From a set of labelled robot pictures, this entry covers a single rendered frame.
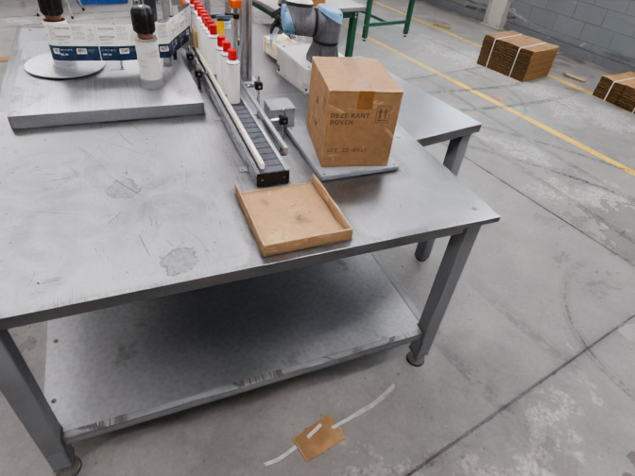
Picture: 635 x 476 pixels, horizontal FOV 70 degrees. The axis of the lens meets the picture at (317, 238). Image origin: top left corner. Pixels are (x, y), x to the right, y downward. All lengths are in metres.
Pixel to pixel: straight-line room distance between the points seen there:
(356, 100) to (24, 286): 1.03
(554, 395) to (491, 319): 0.43
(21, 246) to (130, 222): 0.27
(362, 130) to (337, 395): 1.05
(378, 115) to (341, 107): 0.13
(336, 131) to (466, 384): 1.22
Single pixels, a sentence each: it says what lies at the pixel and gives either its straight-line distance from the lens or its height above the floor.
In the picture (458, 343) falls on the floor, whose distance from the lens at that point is 2.24.
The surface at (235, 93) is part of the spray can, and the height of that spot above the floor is 0.93.
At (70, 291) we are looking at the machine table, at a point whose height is 0.83.
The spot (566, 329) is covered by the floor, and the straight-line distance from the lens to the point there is 2.57.
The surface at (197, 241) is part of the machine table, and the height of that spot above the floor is 0.83.
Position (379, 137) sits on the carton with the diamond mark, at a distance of 1.55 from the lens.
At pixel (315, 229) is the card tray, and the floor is 0.83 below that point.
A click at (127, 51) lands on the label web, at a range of 2.21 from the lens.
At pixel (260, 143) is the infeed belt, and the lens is 1.61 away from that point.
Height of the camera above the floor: 1.65
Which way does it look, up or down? 40 degrees down
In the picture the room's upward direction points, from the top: 7 degrees clockwise
